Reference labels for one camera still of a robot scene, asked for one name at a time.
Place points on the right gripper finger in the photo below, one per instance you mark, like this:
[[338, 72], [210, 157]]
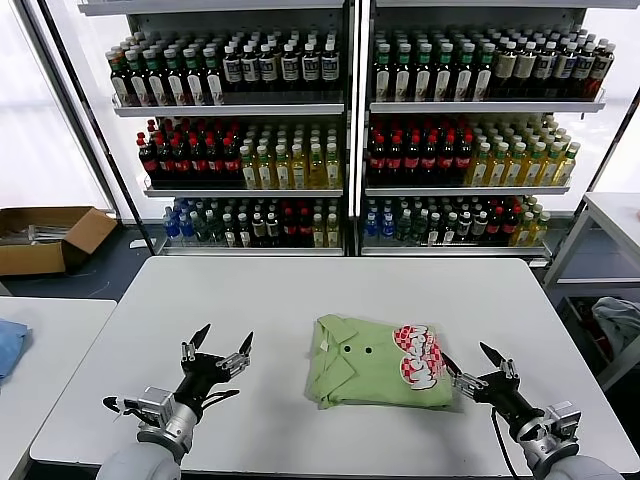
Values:
[[467, 387], [509, 372]]

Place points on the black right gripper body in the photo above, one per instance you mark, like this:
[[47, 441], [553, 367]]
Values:
[[507, 400]]

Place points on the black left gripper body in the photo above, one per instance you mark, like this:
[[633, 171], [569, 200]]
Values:
[[200, 377]]

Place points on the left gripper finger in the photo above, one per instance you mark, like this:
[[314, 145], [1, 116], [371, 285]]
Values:
[[232, 361], [190, 350]]

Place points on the green polo shirt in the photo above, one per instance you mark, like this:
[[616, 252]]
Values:
[[360, 380]]

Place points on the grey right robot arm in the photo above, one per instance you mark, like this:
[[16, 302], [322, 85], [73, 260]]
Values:
[[575, 470]]

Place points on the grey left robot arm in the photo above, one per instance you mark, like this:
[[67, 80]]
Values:
[[140, 465]]

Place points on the small white paper scrap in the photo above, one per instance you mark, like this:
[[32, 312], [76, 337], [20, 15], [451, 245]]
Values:
[[137, 243]]

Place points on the green tinted water bottle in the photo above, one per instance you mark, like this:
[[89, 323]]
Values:
[[405, 229], [421, 229], [215, 230], [201, 229]]

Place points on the blue drink bottle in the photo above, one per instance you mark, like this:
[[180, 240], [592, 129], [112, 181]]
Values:
[[373, 229], [388, 229], [171, 226], [186, 228]]

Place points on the pale grey cloth bundle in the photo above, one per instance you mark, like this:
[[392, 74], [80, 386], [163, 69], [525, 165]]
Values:
[[620, 320]]

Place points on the white cap dark drink bottle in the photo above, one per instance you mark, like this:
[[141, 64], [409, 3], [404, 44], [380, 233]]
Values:
[[242, 231], [257, 230], [271, 230], [450, 230], [228, 231], [435, 230], [480, 229], [465, 229]]

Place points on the yellow drink bottle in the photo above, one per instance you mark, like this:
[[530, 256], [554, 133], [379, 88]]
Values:
[[248, 171], [567, 168], [319, 231], [282, 171], [551, 168], [533, 168], [316, 170], [332, 231], [264, 171], [332, 170], [479, 168], [498, 168], [515, 168], [524, 231], [539, 231], [298, 171]]

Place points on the red cap cola bottle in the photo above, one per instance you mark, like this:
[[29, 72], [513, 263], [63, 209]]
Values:
[[510, 228], [165, 161], [289, 229], [465, 161], [230, 161], [448, 161], [305, 229], [414, 161], [495, 228], [181, 161], [214, 161], [379, 161], [148, 161], [431, 161], [396, 161], [198, 161]]

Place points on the blue folded cloth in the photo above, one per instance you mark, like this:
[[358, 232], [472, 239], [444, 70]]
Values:
[[10, 345]]

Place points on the brown cardboard box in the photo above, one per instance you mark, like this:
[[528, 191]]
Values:
[[30, 260]]

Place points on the silver metal parts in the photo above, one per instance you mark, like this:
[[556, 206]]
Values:
[[45, 232]]

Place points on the grey metal shelf unit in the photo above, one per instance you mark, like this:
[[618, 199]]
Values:
[[227, 109], [475, 106]]

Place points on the white cap navy label bottle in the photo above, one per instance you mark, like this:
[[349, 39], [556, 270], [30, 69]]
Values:
[[289, 67], [249, 67], [309, 67], [267, 67], [601, 68], [564, 68], [545, 68], [582, 68], [231, 67], [328, 66]]

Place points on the white cap beige label bottle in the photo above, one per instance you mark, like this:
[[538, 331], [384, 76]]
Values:
[[505, 68], [525, 68]]

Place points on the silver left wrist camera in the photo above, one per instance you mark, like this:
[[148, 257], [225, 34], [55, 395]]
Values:
[[155, 402]]

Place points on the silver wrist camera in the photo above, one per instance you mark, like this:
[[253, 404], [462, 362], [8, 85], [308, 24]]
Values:
[[155, 402], [562, 420]]

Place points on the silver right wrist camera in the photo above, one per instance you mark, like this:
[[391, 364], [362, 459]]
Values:
[[562, 420]]

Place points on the grey frame side table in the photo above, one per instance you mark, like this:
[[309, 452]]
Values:
[[570, 244]]

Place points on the black slanted frame post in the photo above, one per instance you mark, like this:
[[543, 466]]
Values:
[[614, 141], [96, 125]]

